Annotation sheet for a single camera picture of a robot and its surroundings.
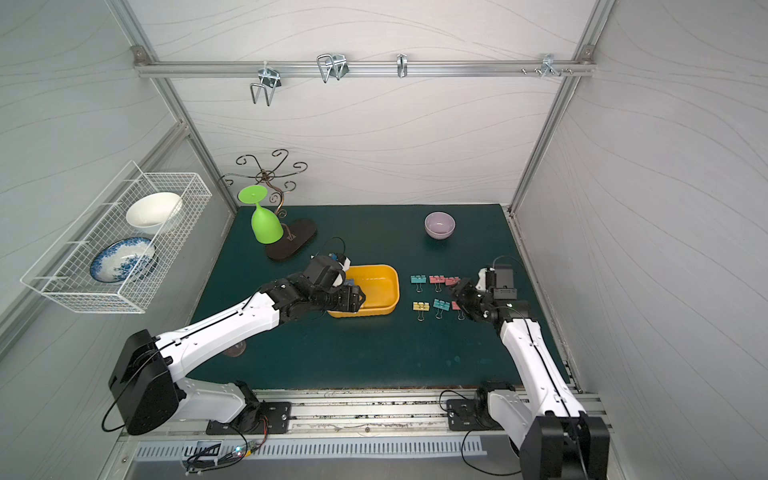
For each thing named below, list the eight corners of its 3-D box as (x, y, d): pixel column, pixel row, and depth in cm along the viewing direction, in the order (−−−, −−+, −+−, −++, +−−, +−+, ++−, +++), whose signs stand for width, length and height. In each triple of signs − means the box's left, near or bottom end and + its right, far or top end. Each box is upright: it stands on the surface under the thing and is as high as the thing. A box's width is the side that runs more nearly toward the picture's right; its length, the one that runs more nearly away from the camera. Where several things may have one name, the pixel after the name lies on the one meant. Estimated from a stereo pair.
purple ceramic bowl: (426, 242, 112) (427, 231, 107) (424, 222, 119) (425, 211, 114) (454, 242, 112) (457, 231, 107) (451, 222, 119) (453, 211, 114)
